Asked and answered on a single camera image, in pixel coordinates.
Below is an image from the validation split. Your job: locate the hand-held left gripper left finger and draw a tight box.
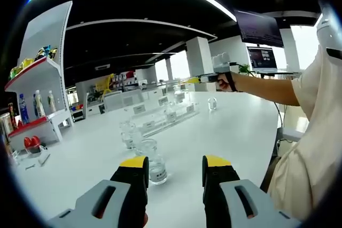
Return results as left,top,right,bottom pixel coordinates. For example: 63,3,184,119
48,155,150,228

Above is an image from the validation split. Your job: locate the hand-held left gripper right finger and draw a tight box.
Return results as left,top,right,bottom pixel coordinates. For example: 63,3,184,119
202,154,300,228

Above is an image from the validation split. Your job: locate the clear acrylic reagent rack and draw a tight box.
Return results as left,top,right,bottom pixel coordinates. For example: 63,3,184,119
123,83,200,138

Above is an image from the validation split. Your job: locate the storage rack with boxes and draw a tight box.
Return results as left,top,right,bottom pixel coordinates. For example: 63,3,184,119
112,70,137,87

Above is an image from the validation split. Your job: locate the cream drink bottle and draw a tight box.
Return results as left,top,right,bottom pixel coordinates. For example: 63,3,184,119
35,90,46,118
47,90,57,114

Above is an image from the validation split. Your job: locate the blue white drink bottle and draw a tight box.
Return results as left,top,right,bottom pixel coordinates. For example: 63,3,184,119
33,93,40,118

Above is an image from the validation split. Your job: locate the person's right hand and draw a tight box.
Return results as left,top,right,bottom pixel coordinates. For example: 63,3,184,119
215,72,232,92

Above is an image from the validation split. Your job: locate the laptop with lit screen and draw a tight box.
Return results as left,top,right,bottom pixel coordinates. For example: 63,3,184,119
246,45,279,74

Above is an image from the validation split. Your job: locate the hanging dark monitor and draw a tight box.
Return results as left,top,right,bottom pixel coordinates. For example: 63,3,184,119
234,10,284,49

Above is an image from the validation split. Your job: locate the white brush tool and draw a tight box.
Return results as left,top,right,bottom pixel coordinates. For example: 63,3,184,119
37,153,51,167

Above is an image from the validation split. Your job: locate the white mesh desk screen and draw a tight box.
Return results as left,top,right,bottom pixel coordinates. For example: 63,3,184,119
103,90,145,111

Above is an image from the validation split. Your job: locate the red rounded object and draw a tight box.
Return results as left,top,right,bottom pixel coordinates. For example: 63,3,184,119
23,136,41,155

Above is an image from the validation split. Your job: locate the person in beige shirt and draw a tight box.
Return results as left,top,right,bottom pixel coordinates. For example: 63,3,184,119
267,43,342,221

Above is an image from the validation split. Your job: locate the white worn device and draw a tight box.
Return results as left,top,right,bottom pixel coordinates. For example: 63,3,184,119
316,13,342,60

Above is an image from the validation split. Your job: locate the red chip can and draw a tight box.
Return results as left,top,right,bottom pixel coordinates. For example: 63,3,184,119
7,102,17,130

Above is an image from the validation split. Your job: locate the green snack bag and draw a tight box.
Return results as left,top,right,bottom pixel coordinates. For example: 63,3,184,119
9,66,22,81

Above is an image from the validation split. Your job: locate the dark blue snack bag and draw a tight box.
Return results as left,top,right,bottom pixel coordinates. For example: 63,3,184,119
34,45,58,62

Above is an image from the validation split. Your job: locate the yellow snack bag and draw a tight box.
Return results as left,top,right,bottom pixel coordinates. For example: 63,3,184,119
20,57,35,70

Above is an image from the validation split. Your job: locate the white display shelf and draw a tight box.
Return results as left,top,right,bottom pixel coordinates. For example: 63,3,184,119
4,0,74,153

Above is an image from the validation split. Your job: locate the black wrist strap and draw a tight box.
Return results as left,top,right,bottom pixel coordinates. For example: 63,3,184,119
228,73,238,93

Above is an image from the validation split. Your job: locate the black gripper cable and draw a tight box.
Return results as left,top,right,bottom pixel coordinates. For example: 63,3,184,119
229,62,285,130

